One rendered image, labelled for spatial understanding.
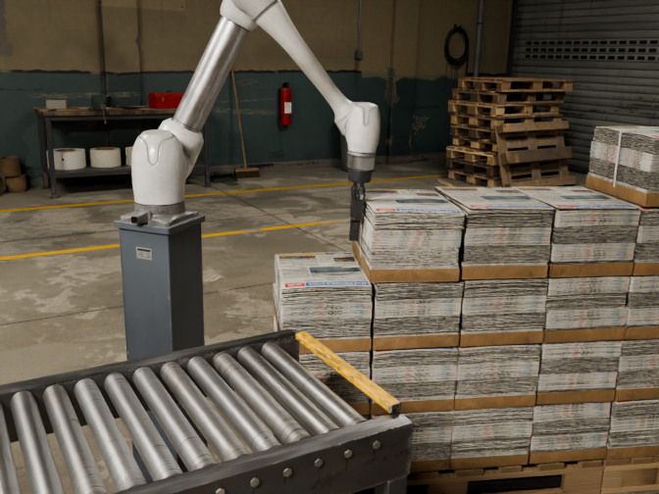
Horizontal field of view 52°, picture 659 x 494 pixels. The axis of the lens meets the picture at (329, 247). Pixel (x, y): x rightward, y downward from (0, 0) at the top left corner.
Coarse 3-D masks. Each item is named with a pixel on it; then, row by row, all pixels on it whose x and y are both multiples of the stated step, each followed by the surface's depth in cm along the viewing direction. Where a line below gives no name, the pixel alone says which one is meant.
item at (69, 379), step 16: (256, 336) 177; (272, 336) 177; (288, 336) 178; (176, 352) 167; (192, 352) 167; (208, 352) 167; (288, 352) 178; (96, 368) 157; (112, 368) 158; (128, 368) 158; (160, 368) 161; (16, 384) 149; (32, 384) 149; (48, 384) 149; (64, 384) 151; (0, 400) 145; (176, 400) 165; (48, 416) 151; (80, 416) 154; (16, 432) 148; (48, 432) 152
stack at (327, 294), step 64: (320, 256) 239; (320, 320) 211; (384, 320) 215; (448, 320) 218; (512, 320) 222; (576, 320) 226; (384, 384) 222; (448, 384) 225; (512, 384) 229; (576, 384) 232; (448, 448) 232; (512, 448) 236; (576, 448) 240
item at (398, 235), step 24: (384, 216) 205; (408, 216) 206; (432, 216) 207; (456, 216) 207; (384, 240) 208; (408, 240) 209; (432, 240) 210; (456, 240) 211; (384, 264) 210; (408, 264) 211; (432, 264) 212; (456, 264) 212
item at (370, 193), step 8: (368, 192) 233; (376, 192) 233; (384, 192) 234; (392, 192) 234; (400, 192) 235; (408, 192) 235; (416, 192) 236; (424, 192) 236; (432, 192) 237; (360, 224) 229
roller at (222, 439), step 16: (176, 368) 158; (176, 384) 152; (192, 384) 151; (192, 400) 144; (192, 416) 141; (208, 416) 138; (208, 432) 134; (224, 432) 132; (224, 448) 128; (240, 448) 127
